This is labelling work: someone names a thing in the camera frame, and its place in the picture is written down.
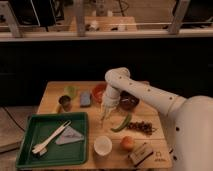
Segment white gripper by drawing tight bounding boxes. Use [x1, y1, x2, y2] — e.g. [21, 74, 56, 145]
[100, 85, 120, 127]

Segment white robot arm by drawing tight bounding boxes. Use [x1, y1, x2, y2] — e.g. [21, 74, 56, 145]
[102, 67, 213, 171]

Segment white plastic fork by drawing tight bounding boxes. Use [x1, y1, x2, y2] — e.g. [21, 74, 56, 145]
[32, 120, 71, 154]

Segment orange bowl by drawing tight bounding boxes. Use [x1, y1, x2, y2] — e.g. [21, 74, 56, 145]
[92, 83, 107, 103]

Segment green pea pod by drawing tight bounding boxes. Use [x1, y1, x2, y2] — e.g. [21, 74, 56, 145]
[111, 114, 132, 132]

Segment blue grey sponge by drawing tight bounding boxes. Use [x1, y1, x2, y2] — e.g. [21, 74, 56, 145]
[80, 91, 91, 107]

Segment dark brown bowl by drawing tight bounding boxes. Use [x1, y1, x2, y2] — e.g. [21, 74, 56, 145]
[119, 91, 139, 111]

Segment white cup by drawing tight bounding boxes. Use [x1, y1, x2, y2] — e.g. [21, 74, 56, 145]
[93, 136, 112, 156]

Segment orange fruit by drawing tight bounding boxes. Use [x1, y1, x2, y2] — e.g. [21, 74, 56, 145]
[120, 136, 135, 151]

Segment wooden board table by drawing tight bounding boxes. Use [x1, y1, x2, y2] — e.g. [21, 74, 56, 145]
[37, 81, 172, 171]

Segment grey triangular cloth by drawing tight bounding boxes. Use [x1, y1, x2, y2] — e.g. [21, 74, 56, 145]
[55, 126, 84, 145]

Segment dark metal cup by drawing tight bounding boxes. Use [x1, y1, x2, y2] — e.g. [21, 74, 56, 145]
[59, 95, 72, 112]

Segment green cup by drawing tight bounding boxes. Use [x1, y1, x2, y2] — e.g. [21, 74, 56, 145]
[64, 86, 77, 99]

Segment bunch of dark grapes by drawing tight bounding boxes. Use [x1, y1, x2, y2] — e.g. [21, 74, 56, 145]
[127, 121, 156, 135]

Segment wooden block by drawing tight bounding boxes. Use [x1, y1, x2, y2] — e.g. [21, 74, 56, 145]
[128, 143, 153, 167]

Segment green plastic tray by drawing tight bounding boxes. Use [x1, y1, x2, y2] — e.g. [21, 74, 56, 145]
[16, 112, 89, 169]

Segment black cable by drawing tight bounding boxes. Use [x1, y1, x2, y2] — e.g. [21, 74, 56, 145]
[2, 106, 26, 133]

